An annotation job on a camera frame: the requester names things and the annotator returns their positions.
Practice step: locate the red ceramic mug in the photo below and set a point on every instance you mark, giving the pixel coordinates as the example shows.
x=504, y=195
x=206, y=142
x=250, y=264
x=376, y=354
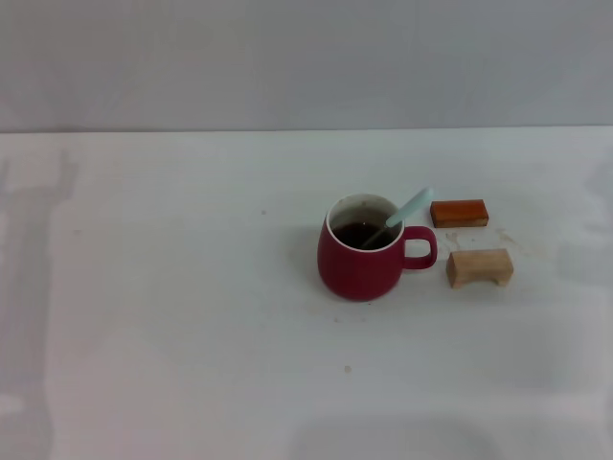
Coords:
x=354, y=275

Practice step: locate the dark coffee liquid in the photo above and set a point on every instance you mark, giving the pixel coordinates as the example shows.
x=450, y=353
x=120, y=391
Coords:
x=354, y=235

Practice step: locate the dark orange wooden block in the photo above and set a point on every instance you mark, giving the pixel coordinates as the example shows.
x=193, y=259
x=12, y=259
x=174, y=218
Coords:
x=460, y=213

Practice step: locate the light wooden block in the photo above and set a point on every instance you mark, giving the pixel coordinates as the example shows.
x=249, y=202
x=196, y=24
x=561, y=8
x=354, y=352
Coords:
x=474, y=266

